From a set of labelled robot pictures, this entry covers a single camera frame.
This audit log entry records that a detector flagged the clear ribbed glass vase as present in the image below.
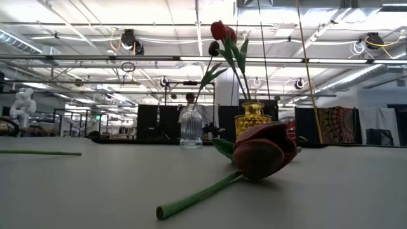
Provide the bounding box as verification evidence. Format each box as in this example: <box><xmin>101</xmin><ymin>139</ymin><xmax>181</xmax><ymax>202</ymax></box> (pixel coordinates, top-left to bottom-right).
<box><xmin>179</xmin><ymin>106</ymin><xmax>204</xmax><ymax>149</ymax></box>

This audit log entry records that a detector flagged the yellow glass vase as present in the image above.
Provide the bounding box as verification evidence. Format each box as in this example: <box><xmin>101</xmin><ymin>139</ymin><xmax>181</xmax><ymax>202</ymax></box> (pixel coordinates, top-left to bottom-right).
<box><xmin>234</xmin><ymin>101</ymin><xmax>273</xmax><ymax>139</ymax></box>

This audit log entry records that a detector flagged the person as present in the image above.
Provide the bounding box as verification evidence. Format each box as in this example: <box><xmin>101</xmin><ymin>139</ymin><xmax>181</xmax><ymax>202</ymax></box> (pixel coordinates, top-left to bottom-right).
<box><xmin>177</xmin><ymin>92</ymin><xmax>212</xmax><ymax>128</ymax></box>

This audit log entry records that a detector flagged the black partition panel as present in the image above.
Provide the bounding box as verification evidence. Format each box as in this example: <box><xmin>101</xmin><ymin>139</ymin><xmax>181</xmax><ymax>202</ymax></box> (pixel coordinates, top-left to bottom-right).
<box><xmin>217</xmin><ymin>104</ymin><xmax>240</xmax><ymax>141</ymax></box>
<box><xmin>136</xmin><ymin>104</ymin><xmax>181</xmax><ymax>140</ymax></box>
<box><xmin>294</xmin><ymin>107</ymin><xmax>320</xmax><ymax>144</ymax></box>

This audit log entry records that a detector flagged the long ceiling light strip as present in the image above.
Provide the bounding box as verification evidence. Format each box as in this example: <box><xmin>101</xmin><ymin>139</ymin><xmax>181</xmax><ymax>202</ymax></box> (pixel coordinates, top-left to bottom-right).
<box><xmin>177</xmin><ymin>56</ymin><xmax>407</xmax><ymax>64</ymax></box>

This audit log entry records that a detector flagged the colourful patterned cloth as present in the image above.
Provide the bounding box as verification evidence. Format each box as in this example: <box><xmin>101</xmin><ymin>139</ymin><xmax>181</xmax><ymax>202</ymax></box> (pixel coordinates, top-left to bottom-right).
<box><xmin>318</xmin><ymin>106</ymin><xmax>356</xmax><ymax>144</ymax></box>

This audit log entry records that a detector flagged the white hanging sheet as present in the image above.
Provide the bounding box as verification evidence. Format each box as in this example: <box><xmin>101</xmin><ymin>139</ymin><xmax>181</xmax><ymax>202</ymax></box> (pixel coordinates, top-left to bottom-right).
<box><xmin>357</xmin><ymin>106</ymin><xmax>401</xmax><ymax>146</ymax></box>

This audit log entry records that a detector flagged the black metal gantry frame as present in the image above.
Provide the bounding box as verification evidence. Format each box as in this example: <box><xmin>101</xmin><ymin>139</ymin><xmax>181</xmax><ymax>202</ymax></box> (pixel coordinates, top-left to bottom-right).
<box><xmin>164</xmin><ymin>81</ymin><xmax>216</xmax><ymax>108</ymax></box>

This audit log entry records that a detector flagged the black hanging cable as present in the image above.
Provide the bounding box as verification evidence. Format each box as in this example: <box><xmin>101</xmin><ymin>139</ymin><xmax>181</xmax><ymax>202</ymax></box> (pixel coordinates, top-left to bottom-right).
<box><xmin>256</xmin><ymin>0</ymin><xmax>273</xmax><ymax>104</ymax></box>

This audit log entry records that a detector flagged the yellow power cable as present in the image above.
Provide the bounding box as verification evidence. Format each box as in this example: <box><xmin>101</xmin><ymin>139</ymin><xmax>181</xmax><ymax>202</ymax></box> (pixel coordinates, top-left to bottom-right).
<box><xmin>294</xmin><ymin>0</ymin><xmax>324</xmax><ymax>144</ymax></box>

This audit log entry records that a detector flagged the silver ventilation duct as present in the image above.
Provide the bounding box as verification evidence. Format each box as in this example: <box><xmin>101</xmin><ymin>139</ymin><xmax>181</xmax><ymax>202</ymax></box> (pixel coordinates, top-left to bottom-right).
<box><xmin>313</xmin><ymin>62</ymin><xmax>407</xmax><ymax>95</ymax></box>

